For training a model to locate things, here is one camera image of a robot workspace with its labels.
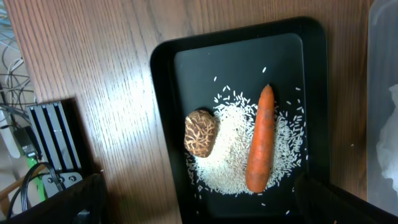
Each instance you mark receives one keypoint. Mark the brown mushroom food scrap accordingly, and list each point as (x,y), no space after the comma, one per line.
(200,133)

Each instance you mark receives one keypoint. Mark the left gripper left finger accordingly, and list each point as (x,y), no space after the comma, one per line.
(64,207)

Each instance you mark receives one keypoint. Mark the orange carrot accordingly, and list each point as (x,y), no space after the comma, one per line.
(262,146)

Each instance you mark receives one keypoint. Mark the clear plastic container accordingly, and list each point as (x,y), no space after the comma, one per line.
(382,74)

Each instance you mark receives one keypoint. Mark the white tissue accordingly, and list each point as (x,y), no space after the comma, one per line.
(387,146)

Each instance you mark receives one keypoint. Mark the white power adapter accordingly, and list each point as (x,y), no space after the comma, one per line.
(9,139)

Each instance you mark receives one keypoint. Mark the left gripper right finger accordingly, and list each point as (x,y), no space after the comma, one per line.
(326,203)

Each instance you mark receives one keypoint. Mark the pile of white rice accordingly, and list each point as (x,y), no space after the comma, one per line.
(219,178)

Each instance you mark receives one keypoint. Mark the black plastic tray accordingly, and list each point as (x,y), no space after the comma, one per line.
(199,72)

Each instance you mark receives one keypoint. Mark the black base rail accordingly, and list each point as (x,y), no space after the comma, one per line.
(56,145)

